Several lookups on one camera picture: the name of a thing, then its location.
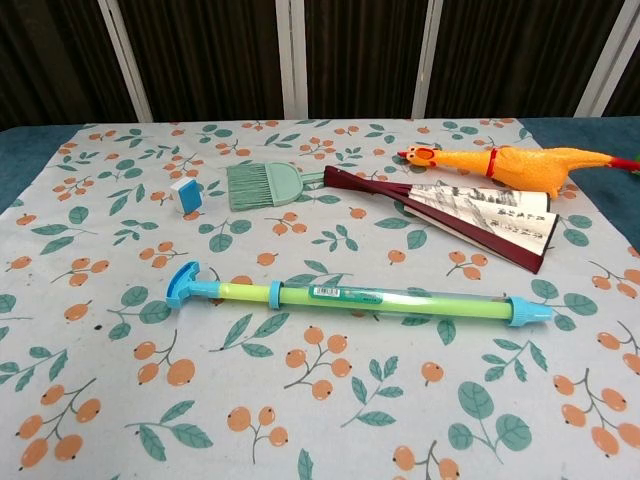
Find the blue green water pump toy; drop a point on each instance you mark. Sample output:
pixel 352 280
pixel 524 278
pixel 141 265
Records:
pixel 350 300

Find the green dust brush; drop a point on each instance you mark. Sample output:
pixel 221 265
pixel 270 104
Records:
pixel 280 185

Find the blue white block tile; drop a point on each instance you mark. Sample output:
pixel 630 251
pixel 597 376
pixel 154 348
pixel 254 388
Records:
pixel 187 197

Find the fruit leaf print tablecloth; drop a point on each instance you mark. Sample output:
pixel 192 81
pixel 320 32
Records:
pixel 320 400

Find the maroon paper folding fan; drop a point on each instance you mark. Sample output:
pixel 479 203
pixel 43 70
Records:
pixel 500 215

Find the dark brown curtain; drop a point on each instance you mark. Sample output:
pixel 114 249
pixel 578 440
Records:
pixel 215 55

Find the yellow rubber chicken toy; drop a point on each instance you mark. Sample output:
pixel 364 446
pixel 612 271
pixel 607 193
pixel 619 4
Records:
pixel 525 167

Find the white frame post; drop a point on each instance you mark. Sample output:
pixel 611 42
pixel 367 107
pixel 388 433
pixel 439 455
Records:
pixel 430 55
pixel 125 55
pixel 610 55
pixel 292 60

